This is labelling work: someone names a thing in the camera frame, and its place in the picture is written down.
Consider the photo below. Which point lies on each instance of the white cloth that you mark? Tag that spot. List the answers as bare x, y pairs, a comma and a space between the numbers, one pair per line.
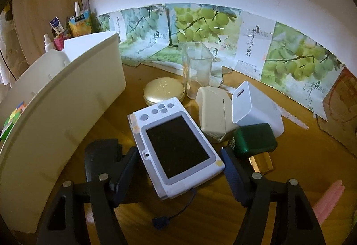
5, 66

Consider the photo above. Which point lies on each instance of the green grape print sheet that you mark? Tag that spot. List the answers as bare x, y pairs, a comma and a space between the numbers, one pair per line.
292, 58
107, 24
200, 24
142, 27

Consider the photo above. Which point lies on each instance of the cartoon face cardboard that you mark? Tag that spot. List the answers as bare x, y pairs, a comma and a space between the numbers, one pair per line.
340, 100

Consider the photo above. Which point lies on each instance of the white charger block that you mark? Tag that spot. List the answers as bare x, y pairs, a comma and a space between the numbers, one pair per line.
251, 107

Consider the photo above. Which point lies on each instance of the dark green charger block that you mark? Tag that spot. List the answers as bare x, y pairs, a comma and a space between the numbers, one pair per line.
252, 137

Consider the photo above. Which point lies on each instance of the beige charger block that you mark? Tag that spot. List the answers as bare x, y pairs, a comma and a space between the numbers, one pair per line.
213, 114

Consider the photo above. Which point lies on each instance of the blue white tube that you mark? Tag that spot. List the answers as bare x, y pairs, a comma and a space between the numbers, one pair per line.
57, 26

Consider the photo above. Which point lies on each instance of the white plastic organizer tray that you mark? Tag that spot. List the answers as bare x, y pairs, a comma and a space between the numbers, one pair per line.
55, 111

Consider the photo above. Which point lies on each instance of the clear plastic cup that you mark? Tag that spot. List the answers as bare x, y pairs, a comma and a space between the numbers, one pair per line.
195, 77

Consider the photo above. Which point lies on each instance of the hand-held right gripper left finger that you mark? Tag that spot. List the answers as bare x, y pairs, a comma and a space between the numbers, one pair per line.
125, 172

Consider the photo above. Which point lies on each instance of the colourful puzzle cube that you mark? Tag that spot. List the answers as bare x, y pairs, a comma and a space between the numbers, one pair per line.
12, 122

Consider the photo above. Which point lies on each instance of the white plastic bottle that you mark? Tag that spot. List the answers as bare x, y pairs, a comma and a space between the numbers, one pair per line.
48, 44

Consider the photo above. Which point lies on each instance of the yellow fruit print pouch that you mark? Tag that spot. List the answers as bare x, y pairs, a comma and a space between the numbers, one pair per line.
79, 26

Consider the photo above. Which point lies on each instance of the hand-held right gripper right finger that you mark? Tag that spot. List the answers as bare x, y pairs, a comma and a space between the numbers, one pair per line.
234, 175

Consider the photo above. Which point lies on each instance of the white paper strip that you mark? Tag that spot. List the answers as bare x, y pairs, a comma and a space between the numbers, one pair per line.
295, 119

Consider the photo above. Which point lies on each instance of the white handheld screen device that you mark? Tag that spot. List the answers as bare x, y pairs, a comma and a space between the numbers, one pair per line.
175, 144

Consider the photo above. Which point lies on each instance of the gold round compact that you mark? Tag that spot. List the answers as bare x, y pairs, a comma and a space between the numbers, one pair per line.
163, 90

